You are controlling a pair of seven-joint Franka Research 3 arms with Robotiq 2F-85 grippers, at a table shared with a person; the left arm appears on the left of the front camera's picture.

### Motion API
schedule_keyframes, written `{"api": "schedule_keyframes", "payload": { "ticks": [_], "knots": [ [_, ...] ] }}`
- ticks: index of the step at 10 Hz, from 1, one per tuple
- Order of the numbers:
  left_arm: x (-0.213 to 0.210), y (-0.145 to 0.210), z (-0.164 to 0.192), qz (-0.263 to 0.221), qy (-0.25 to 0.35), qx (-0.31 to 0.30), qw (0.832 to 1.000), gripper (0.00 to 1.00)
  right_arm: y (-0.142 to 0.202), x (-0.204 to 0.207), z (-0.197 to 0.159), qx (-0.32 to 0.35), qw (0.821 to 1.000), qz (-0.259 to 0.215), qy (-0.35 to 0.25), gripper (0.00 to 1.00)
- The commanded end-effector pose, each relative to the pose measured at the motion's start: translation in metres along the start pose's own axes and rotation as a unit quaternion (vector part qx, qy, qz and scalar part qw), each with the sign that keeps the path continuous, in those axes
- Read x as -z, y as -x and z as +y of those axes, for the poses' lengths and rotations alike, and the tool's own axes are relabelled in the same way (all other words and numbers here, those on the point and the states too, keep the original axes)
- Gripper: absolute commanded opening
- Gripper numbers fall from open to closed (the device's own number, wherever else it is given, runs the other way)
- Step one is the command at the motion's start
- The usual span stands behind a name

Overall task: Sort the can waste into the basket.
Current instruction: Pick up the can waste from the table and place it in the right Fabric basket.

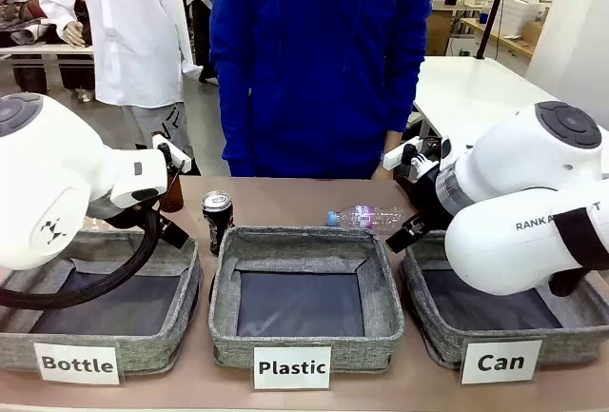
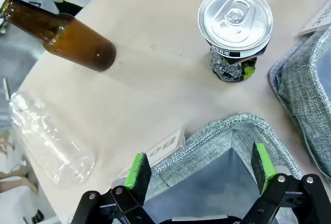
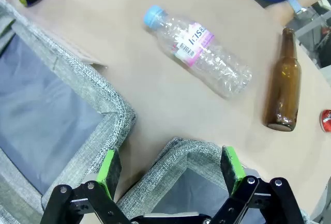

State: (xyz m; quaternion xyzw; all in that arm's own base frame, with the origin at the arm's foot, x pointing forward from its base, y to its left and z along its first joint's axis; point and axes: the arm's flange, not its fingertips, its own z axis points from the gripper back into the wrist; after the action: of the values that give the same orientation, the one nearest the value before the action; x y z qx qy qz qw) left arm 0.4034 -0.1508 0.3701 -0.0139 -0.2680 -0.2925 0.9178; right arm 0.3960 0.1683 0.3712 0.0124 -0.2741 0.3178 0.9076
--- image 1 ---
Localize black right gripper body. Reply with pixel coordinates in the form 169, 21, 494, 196
394, 164, 459, 242

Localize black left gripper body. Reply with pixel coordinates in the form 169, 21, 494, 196
137, 205, 166, 231

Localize brown glass bottle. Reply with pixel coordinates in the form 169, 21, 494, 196
160, 172, 185, 213

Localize pink label plastic bottle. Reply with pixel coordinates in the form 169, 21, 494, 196
326, 205, 410, 235

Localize black drink can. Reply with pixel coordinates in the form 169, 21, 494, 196
201, 189, 235, 257

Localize person left forearm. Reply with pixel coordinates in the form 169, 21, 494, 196
381, 129, 405, 166

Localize grey fabric basket Can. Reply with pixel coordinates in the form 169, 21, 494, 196
399, 230, 609, 370

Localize grey fabric basket Bottle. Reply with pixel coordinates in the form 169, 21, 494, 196
0, 226, 204, 376

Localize grey fabric basket Plastic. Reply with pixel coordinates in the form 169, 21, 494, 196
207, 225, 405, 375

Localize white Can label sign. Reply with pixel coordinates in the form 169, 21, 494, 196
460, 338, 544, 386

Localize grey printed shorts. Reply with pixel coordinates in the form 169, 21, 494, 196
121, 101, 197, 176

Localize white Bottle label sign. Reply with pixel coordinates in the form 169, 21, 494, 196
32, 341, 121, 386

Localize brown cardboard box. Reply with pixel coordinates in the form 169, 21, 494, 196
424, 12, 454, 56

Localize blue hoodie person torso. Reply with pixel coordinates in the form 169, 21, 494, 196
208, 0, 438, 181

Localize white Plastic label sign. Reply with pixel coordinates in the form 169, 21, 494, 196
252, 345, 333, 391

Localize wooden top workbench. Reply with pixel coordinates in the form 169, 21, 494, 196
460, 17, 537, 60

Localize white shirt mannequin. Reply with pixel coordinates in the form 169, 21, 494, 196
36, 0, 205, 108

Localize white long background table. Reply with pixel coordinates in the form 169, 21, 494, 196
0, 44, 95, 69

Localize white storage boxes stack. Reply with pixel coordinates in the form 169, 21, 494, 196
499, 0, 546, 38

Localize black tripod pole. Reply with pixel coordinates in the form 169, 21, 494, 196
475, 0, 516, 60

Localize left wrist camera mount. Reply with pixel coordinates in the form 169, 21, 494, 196
150, 133, 192, 180

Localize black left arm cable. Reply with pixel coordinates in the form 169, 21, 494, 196
0, 205, 166, 309

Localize black right arm cable sleeve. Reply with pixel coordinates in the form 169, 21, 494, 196
549, 206, 609, 298

